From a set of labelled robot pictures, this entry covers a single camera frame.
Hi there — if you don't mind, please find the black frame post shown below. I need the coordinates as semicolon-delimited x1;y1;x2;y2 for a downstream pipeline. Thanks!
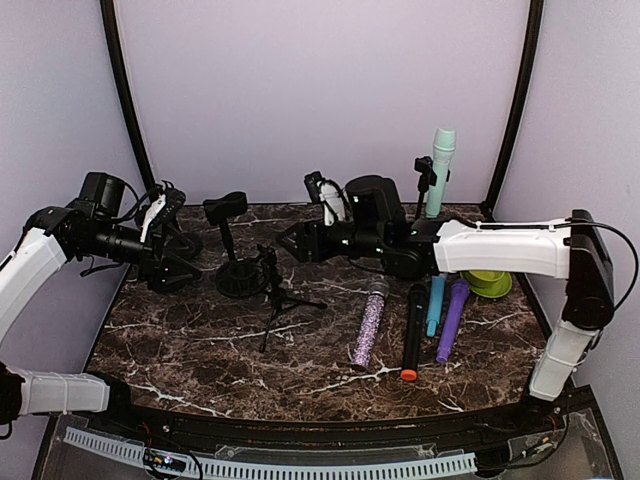
481;0;545;218
99;0;156;190

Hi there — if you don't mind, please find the black round-base stand clamp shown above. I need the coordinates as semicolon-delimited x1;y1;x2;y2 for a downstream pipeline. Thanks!
203;191;263;299

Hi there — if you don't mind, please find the black tripod shock-mount stand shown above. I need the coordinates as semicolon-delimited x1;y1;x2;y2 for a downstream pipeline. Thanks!
219;243;329;355

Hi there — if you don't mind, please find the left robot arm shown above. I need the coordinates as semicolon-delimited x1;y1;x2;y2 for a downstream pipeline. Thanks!
1;172;201;436

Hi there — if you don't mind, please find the silver glitter microphone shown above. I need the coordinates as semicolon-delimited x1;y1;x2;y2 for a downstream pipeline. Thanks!
351;279;389;371

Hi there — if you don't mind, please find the black round-base stand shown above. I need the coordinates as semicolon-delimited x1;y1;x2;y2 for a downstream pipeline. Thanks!
155;180;205;259
147;252;202;294
414;156;436;218

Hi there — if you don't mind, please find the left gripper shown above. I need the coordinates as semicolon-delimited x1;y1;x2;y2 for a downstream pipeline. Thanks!
80;219;201;291

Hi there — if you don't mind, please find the green circuit board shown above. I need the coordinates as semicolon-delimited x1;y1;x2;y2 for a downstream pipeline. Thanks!
143;449;186;473

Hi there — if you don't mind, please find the right black frame post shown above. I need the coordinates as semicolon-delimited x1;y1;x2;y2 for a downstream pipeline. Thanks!
481;0;545;218

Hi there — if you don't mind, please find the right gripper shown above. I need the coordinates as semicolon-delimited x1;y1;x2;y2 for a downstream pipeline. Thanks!
276;216;387;263

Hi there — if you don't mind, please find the left black frame post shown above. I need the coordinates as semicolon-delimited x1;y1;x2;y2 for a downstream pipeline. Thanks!
99;0;156;190

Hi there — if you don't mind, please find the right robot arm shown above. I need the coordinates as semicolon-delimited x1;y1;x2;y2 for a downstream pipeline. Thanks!
277;172;618;434

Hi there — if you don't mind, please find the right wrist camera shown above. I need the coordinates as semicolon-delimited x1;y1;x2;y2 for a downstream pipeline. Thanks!
304;171;347;227

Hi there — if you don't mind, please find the purple microphone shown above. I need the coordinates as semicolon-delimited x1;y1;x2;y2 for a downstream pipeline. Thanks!
436;278;470;364

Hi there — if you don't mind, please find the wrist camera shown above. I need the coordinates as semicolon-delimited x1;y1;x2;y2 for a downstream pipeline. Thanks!
140;187;186;243
304;171;347;227

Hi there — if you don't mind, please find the blue microphone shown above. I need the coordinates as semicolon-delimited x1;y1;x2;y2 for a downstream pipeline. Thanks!
426;274;447;338

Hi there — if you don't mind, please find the mint green microphone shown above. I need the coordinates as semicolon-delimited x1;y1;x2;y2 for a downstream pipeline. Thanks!
426;128;456;218

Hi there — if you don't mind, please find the lime green bowl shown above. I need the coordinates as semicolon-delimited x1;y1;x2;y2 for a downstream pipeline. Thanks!
460;270;513;299

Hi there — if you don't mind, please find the white slotted cable duct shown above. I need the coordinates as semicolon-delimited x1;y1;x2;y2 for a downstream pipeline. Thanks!
63;427;477;479

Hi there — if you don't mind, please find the black microphone orange ring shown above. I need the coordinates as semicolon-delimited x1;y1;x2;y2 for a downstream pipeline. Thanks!
399;283;429;382

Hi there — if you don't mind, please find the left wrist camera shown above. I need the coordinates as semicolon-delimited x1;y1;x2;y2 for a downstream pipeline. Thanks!
140;187;186;243

